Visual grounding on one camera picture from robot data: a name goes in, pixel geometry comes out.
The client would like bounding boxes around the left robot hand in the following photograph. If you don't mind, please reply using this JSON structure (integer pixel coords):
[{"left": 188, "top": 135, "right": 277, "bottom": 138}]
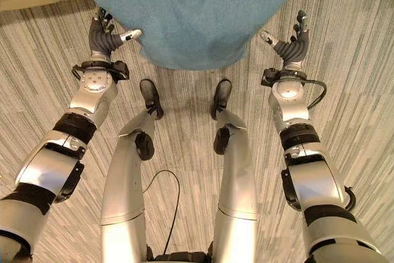
[{"left": 88, "top": 7, "right": 143, "bottom": 61}]

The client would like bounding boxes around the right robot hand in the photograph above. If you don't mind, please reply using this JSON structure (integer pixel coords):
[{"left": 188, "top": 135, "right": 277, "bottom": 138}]
[{"left": 260, "top": 9, "right": 310, "bottom": 69}]

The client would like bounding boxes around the teal blue cushion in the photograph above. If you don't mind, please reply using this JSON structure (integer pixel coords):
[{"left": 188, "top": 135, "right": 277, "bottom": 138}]
[{"left": 78, "top": 0, "right": 310, "bottom": 71}]

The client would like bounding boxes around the left silver robot leg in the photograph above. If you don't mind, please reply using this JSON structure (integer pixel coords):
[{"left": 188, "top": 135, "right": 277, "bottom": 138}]
[{"left": 100, "top": 79, "right": 164, "bottom": 263}]

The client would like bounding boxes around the silver robot leg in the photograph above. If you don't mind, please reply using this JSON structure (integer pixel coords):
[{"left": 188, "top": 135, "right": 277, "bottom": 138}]
[
  {"left": 210, "top": 79, "right": 258, "bottom": 263},
  {"left": 100, "top": 79, "right": 164, "bottom": 263}
]

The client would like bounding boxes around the right silver robot leg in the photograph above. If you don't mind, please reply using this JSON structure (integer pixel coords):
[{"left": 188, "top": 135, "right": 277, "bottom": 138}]
[{"left": 210, "top": 79, "right": 258, "bottom": 263}]

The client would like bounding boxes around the black robot waist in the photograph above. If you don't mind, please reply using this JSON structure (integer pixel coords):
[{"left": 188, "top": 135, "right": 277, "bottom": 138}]
[{"left": 146, "top": 242, "right": 218, "bottom": 263}]

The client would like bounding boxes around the thin black cable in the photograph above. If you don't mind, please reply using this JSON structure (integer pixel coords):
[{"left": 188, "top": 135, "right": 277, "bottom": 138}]
[{"left": 142, "top": 169, "right": 181, "bottom": 255}]

